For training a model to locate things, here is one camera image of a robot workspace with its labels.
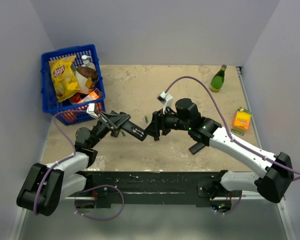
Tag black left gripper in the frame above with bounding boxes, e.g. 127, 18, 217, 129
89, 111, 131, 149

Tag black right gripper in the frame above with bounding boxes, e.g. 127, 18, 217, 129
143, 105, 191, 138

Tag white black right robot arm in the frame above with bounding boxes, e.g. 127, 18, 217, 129
145, 92, 294, 204

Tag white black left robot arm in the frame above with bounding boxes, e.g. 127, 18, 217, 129
16, 109, 131, 216

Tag green battery near centre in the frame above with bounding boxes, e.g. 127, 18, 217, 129
144, 115, 149, 123

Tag orange carton in basket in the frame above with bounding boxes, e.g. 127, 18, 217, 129
77, 88, 102, 104

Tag blue plastic basket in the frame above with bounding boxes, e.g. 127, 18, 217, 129
41, 44, 106, 126

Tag brown and white pouch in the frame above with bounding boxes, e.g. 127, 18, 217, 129
75, 66, 99, 95

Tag yellow Lays chips bag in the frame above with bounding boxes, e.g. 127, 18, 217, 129
48, 55, 80, 103

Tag white pump soap bottle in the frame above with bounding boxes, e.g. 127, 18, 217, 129
81, 54, 97, 71

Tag green glass bottle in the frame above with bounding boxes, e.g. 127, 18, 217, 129
210, 64, 227, 92

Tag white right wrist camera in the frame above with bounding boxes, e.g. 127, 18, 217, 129
157, 91, 174, 114

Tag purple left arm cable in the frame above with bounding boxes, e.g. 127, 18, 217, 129
33, 109, 90, 216

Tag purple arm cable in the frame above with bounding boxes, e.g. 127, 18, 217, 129
164, 76, 300, 181
33, 109, 90, 216

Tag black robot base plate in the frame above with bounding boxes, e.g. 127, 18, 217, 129
72, 170, 240, 208

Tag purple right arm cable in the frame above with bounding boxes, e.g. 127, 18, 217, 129
164, 76, 300, 181

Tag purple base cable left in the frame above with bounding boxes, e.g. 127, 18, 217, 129
74, 184, 126, 222

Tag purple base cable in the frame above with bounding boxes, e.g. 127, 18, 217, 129
213, 190, 243, 216
74, 184, 126, 222

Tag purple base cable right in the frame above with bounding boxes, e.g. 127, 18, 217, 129
213, 190, 243, 216

